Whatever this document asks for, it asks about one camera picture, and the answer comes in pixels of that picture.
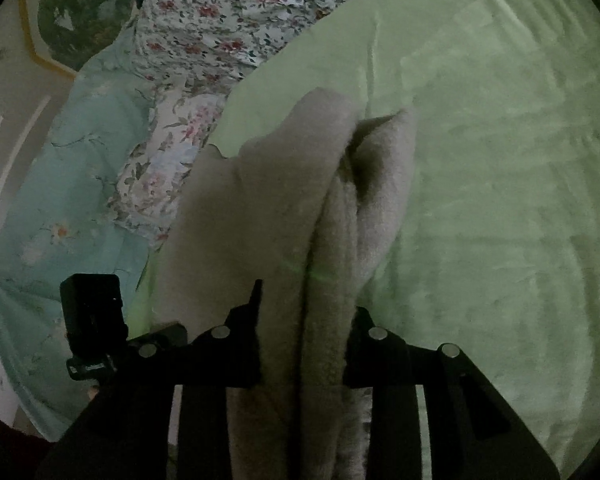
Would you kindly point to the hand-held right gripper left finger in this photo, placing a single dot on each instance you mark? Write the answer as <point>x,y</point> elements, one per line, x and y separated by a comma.
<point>240,345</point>

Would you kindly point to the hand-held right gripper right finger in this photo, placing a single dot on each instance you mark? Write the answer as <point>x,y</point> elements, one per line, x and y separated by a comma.
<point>375,360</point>

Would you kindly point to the beige knit sweater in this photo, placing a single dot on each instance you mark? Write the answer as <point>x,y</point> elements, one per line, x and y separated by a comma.
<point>260,200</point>

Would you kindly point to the teal floral quilt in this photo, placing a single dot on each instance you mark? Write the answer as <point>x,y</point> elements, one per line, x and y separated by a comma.
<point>80,160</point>

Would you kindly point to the white pink-flowered pillow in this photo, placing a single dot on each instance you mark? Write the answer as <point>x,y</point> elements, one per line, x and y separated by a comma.
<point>165,170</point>

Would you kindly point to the light green blanket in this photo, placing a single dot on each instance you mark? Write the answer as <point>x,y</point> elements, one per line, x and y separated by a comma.
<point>505,160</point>

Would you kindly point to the white red-flowered quilt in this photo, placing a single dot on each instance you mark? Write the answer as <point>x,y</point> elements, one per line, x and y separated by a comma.
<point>220,10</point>

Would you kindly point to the yellow-framed wall picture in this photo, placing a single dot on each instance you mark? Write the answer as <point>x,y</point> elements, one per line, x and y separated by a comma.
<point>75,10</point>

